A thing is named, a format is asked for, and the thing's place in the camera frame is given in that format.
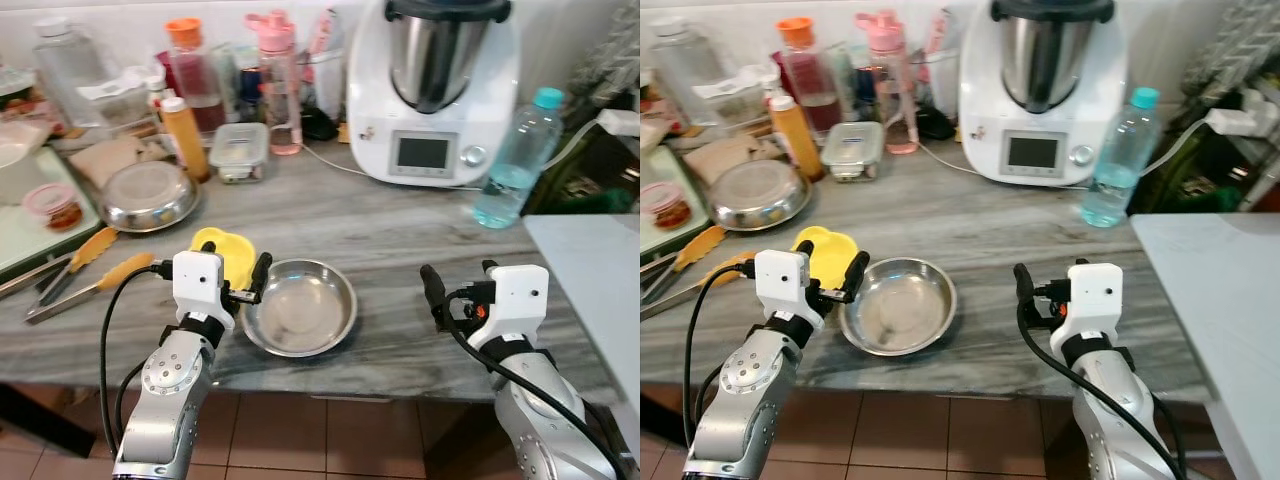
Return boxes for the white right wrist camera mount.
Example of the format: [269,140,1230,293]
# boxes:
[1058,262,1129,348]
[470,264,550,349]

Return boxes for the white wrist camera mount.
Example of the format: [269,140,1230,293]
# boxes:
[1058,262,1129,348]
[755,249,824,330]
[172,251,237,332]
[470,264,550,349]

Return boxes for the clear bottle with white cap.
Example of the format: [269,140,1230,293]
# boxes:
[32,16,113,127]
[649,14,728,101]

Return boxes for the shallow steel bowl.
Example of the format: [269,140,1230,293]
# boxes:
[838,257,959,358]
[241,259,359,359]

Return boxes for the brown paper bag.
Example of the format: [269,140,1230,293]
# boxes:
[687,132,782,187]
[67,134,172,190]

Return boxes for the white table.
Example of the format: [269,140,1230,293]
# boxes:
[524,212,641,406]
[1129,211,1280,480]

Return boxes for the white kitchen cooking machine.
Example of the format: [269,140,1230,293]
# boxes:
[957,0,1130,188]
[346,0,522,189]

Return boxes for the yellow plastic plate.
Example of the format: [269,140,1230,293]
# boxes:
[792,225,860,292]
[190,227,258,292]

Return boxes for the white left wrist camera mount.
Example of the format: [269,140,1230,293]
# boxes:
[172,251,237,332]
[755,249,824,330]

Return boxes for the white power adapter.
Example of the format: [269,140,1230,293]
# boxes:
[596,108,641,138]
[1204,104,1264,139]

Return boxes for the clear bottle with orange cap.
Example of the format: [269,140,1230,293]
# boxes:
[164,17,227,137]
[775,16,840,137]

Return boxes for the pink drinking bottle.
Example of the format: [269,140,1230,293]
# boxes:
[244,9,304,157]
[854,9,920,156]

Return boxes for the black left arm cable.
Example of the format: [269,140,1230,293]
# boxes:
[99,264,177,459]
[683,264,760,451]

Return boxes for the steel tongs with orange tips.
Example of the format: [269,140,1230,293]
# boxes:
[24,226,158,327]
[640,224,758,322]

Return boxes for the clear plastic food container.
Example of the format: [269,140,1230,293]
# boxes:
[819,120,886,184]
[208,121,270,185]

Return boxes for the pale green tray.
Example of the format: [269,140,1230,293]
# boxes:
[640,144,714,257]
[0,147,102,278]

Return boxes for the clear water bottle teal cap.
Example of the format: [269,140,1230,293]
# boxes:
[472,87,567,230]
[1080,86,1163,229]

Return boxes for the orange sauce squeeze bottle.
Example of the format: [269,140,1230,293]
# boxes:
[767,94,825,184]
[159,95,212,184]

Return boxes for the small tub with red lid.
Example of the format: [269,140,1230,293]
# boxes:
[640,180,694,232]
[21,182,84,233]

